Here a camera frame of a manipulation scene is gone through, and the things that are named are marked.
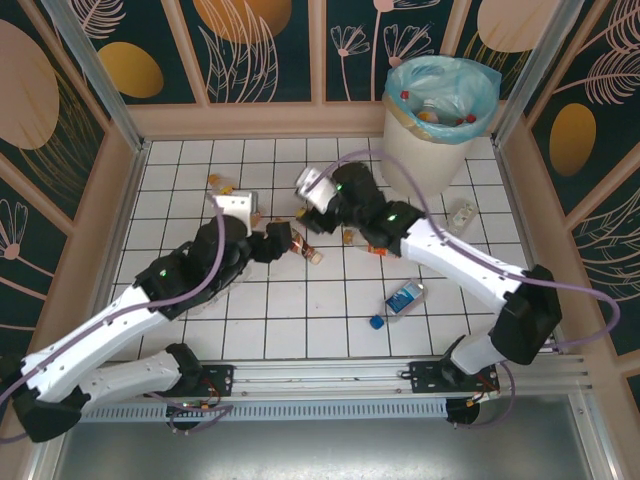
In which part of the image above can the brown drink plastic bottle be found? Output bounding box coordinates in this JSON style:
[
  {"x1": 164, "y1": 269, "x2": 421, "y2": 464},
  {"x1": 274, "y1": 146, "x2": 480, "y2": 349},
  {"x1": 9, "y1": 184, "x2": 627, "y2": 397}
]
[{"x1": 288, "y1": 228, "x2": 325, "y2": 265}]

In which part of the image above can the orange label plastic bottle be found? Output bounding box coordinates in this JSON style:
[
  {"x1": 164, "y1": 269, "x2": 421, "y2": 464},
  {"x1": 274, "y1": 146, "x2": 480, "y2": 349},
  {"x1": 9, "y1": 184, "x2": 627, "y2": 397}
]
[{"x1": 342, "y1": 227, "x2": 389, "y2": 257}]

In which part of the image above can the yellow label juice bottle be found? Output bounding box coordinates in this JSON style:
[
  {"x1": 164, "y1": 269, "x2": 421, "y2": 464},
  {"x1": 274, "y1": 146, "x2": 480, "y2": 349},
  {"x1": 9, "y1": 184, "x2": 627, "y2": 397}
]
[
  {"x1": 208, "y1": 173, "x2": 239, "y2": 201},
  {"x1": 417, "y1": 98, "x2": 441, "y2": 125}
]

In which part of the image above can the blue label plastic bottle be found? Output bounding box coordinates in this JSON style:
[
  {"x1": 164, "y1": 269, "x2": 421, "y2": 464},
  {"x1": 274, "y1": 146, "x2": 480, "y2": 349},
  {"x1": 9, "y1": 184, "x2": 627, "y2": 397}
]
[{"x1": 383, "y1": 279, "x2": 429, "y2": 321}]

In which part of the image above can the beige waste bin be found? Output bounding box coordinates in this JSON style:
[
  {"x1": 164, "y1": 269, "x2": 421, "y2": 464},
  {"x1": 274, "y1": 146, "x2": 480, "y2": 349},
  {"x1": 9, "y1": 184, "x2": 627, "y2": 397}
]
[{"x1": 382, "y1": 54, "x2": 501, "y2": 197}]

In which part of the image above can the crushed clear plastic bottle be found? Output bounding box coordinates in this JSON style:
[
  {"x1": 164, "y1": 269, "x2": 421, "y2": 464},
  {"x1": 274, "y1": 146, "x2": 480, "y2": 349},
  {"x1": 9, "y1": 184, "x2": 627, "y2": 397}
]
[{"x1": 446, "y1": 198, "x2": 475, "y2": 231}]

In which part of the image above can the grey metal sheet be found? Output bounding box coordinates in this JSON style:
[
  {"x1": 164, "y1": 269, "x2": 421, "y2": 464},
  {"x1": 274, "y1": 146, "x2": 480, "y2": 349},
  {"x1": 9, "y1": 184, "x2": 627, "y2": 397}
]
[{"x1": 29, "y1": 394, "x2": 616, "y2": 480}]

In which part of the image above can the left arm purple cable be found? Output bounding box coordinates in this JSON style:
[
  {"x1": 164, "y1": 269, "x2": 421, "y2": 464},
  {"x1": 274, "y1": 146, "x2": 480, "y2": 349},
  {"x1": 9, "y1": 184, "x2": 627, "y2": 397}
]
[{"x1": 0, "y1": 197, "x2": 236, "y2": 446}]

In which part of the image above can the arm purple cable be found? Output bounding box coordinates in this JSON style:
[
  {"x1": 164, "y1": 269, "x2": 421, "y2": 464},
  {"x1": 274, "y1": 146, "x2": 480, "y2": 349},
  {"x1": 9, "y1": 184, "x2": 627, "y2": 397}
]
[
  {"x1": 0, "y1": 197, "x2": 236, "y2": 446},
  {"x1": 304, "y1": 149, "x2": 622, "y2": 431}
]

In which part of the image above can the aluminium side rail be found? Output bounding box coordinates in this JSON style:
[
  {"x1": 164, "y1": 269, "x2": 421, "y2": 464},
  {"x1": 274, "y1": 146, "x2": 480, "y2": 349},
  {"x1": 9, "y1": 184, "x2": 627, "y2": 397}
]
[
  {"x1": 492, "y1": 137, "x2": 569, "y2": 354},
  {"x1": 89, "y1": 139, "x2": 151, "y2": 351}
]

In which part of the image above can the red black power wire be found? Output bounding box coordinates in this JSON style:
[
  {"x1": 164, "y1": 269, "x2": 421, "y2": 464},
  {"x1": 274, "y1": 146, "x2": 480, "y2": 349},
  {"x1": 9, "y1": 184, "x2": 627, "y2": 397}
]
[
  {"x1": 467, "y1": 382, "x2": 502, "y2": 407},
  {"x1": 199, "y1": 380, "x2": 225, "y2": 410}
]

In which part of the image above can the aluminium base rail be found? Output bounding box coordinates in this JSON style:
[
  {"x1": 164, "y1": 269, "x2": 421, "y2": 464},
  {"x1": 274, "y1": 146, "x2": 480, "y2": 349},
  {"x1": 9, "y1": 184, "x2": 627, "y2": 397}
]
[{"x1": 97, "y1": 355, "x2": 594, "y2": 401}]

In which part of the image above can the white slotted cable duct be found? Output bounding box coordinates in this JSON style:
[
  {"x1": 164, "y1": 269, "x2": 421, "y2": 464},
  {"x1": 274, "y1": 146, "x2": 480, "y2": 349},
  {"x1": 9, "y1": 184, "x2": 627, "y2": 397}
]
[{"x1": 79, "y1": 398, "x2": 449, "y2": 424}]

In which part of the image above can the aluminium frame post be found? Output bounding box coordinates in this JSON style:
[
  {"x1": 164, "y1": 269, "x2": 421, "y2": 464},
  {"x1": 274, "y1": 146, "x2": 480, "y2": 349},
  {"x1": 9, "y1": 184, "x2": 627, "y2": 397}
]
[
  {"x1": 492, "y1": 0, "x2": 589, "y2": 149},
  {"x1": 42, "y1": 0, "x2": 151, "y2": 154}
]

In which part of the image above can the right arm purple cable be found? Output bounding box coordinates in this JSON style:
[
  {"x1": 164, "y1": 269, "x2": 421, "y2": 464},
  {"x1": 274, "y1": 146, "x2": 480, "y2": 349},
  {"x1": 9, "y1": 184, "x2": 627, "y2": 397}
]
[{"x1": 304, "y1": 149, "x2": 622, "y2": 431}]

